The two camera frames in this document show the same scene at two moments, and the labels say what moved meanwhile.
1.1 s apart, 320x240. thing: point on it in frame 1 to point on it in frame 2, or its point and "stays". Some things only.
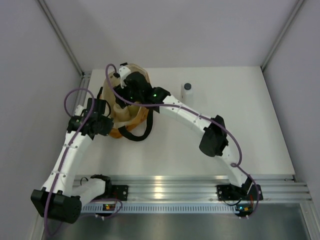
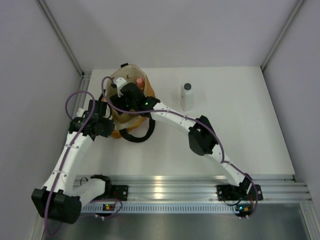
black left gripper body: (106, 125) stays
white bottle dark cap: (187, 93) stays
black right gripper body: (136, 98) to (122, 103)
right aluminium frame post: (296, 8) stays
